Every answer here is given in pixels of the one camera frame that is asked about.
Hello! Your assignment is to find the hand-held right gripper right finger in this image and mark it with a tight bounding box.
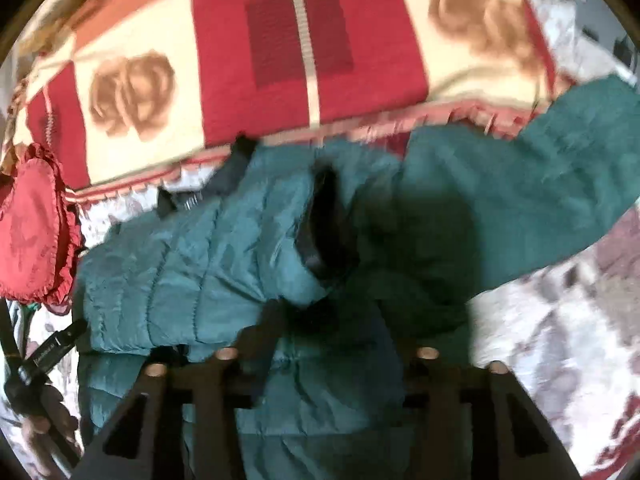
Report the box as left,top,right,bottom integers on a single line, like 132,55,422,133
404,346,583,480

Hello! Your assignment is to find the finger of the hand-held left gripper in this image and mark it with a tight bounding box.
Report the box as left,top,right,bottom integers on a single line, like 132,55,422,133
57,320,89,357

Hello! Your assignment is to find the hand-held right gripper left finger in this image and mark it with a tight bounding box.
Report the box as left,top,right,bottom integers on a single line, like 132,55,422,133
72,300,287,480

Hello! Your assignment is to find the green quilted down jacket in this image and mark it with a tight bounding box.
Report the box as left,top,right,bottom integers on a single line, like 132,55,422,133
72,75,640,480

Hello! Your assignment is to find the person's left hand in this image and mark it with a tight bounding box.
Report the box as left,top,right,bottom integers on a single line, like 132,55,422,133
22,385,83,461

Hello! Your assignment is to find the green cloth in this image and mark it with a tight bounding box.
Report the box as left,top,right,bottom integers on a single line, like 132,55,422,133
10,300,51,315

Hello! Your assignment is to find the red heart-shaped ruffled pillow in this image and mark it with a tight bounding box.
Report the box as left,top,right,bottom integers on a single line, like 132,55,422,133
0,142,86,313

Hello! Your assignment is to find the yellow floral cloth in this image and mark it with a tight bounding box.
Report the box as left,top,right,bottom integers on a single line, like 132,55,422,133
0,80,36,176

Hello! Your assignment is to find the red and cream rose blanket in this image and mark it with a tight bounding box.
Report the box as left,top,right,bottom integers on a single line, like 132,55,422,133
10,0,576,203

